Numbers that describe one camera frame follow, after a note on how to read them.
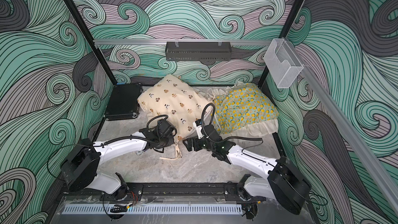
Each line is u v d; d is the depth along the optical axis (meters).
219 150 0.60
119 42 0.96
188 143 0.71
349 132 0.51
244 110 0.96
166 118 0.70
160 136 0.65
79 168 0.42
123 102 1.03
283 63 0.78
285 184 0.40
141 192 0.73
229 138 0.64
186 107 0.98
